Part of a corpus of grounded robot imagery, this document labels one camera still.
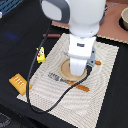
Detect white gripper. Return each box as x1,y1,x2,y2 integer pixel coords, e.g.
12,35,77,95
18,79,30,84
68,35,96,76

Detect yellow toy box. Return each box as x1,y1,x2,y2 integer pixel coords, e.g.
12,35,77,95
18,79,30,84
37,47,45,63

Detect orange toy bread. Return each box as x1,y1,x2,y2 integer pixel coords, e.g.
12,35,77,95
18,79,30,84
9,74,32,95

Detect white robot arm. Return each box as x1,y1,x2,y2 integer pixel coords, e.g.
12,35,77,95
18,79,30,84
41,0,106,76

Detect round wooden plate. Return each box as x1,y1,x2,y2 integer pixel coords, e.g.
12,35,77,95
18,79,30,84
59,58,87,81

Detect brown sausage toy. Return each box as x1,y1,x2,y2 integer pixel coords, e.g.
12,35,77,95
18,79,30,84
43,34,61,38

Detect pink stove board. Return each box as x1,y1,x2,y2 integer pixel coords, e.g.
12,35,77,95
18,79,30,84
50,1,128,44

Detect woven beige placemat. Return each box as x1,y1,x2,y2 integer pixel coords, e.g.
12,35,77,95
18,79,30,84
16,32,120,128

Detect beige toy bowl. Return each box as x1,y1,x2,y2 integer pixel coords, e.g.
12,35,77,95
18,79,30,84
121,7,128,31

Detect knife with wooden handle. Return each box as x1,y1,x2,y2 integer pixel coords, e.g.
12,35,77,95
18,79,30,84
94,59,102,66

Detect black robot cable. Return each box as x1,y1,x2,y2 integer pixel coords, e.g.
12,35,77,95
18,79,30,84
25,24,93,114

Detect fork with wooden handle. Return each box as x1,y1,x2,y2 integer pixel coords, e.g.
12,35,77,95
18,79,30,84
48,73,90,92

